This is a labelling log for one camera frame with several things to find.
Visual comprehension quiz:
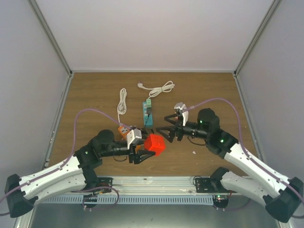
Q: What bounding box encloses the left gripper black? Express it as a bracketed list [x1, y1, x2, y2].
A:
[101, 134, 156, 163]

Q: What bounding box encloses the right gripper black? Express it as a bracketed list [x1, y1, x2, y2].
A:
[156, 113, 209, 143]

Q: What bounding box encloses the red charger cube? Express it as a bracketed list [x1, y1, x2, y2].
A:
[144, 134, 166, 156]

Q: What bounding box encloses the teal power strip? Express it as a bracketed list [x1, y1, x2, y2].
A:
[142, 101, 153, 128]

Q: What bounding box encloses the black charger adapter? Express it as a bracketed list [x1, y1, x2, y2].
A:
[146, 107, 152, 116]

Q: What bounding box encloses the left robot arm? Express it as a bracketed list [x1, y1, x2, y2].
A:
[3, 129, 156, 218]

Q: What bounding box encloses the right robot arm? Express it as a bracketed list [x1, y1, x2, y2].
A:
[156, 107, 304, 223]

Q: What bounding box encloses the orange power strip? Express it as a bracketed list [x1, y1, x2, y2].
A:
[118, 125, 130, 140]

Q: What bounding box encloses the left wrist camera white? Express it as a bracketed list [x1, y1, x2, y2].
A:
[126, 128, 142, 149]

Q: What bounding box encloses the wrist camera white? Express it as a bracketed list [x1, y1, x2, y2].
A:
[126, 128, 142, 149]
[174, 102, 189, 126]

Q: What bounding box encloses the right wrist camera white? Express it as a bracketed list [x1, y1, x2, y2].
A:
[174, 102, 189, 126]

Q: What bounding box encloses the white cable of teal strip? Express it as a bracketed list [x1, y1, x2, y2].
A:
[136, 80, 175, 100]

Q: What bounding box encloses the aluminium front rail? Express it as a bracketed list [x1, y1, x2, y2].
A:
[26, 175, 283, 196]

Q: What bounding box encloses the white cable of orange strip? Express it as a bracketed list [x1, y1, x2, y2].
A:
[116, 88, 128, 125]

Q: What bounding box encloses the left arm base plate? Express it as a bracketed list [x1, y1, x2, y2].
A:
[82, 177, 113, 195]

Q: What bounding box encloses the grey slotted cable duct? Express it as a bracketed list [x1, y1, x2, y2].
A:
[44, 195, 213, 205]

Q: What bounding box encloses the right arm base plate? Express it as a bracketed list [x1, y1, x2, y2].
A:
[192, 176, 230, 193]

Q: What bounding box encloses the left aluminium frame post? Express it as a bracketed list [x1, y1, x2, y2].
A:
[28, 0, 73, 77]

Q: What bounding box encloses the aluminium frame post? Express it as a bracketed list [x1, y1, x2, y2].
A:
[233, 0, 282, 77]
[28, 0, 73, 77]

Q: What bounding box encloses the right aluminium frame post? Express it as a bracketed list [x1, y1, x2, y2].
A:
[233, 0, 282, 77]

